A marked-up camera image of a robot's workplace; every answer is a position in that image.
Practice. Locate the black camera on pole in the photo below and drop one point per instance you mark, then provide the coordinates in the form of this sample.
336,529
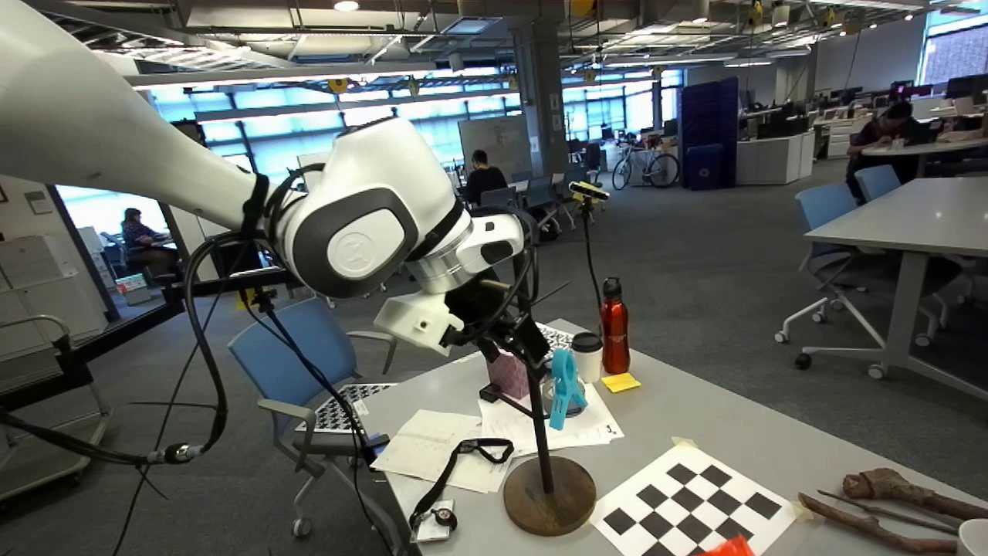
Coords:
588,193

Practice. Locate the yellow sticky note pad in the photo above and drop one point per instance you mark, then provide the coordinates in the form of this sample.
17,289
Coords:
622,380

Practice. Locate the black metal boom bar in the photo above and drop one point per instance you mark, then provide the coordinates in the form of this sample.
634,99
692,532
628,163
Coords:
125,324

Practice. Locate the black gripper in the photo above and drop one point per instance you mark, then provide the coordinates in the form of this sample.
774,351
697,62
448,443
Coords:
488,311

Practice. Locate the wooden stand with black pole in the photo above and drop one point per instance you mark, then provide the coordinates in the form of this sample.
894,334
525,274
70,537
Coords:
550,498

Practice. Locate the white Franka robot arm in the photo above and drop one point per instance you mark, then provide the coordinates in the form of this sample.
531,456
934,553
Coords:
359,226

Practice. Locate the white cup with black lid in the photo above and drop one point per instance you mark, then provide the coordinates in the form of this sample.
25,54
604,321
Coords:
588,356

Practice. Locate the blue office chair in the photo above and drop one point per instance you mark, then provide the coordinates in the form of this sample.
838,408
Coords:
877,181
828,211
278,359

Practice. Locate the white paper sheet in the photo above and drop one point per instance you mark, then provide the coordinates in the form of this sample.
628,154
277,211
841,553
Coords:
420,449
596,420

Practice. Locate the thin wooden branch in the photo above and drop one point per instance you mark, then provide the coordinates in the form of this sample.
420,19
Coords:
875,526

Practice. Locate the blue cabinet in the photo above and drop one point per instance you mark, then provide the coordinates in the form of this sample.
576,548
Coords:
707,134

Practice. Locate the grey office table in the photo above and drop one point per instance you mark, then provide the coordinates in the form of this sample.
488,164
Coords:
927,219

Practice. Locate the red water bottle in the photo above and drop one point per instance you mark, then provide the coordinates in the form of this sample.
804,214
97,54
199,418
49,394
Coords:
616,334

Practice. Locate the seated person facing away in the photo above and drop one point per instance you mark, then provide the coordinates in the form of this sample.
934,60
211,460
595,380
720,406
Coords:
484,177

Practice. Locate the parked bicycle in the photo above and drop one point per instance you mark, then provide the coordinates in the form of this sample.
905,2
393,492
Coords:
649,163

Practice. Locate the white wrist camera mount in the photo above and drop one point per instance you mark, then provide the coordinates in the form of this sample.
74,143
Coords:
417,324

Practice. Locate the seated person in dark clothes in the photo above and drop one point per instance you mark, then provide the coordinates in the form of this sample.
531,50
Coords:
891,134

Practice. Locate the black white checkerboard sheet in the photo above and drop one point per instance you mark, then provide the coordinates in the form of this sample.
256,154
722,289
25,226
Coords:
688,504

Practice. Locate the thick wooden branch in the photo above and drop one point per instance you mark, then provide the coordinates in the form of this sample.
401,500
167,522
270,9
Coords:
905,489

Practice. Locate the white round container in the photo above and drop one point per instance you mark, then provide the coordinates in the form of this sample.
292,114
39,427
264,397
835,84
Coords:
972,537

